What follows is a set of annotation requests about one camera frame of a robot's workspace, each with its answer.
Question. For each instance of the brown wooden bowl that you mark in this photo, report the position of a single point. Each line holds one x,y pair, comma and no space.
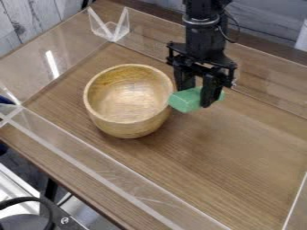
126,99

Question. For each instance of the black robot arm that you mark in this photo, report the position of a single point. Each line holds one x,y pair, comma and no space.
204,10

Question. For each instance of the grey metal bracket with screw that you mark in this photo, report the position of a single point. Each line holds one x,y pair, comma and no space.
62,220

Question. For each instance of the clear acrylic corner bracket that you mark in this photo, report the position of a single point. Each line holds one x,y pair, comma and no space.
112,31

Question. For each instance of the black metal table leg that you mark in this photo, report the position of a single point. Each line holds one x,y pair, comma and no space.
51,190

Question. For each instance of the clear acrylic tray wall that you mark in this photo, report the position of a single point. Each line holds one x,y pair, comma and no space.
219,169

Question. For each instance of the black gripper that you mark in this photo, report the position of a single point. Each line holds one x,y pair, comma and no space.
199,57

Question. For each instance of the green rectangular block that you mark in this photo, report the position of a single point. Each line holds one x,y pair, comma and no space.
186,101

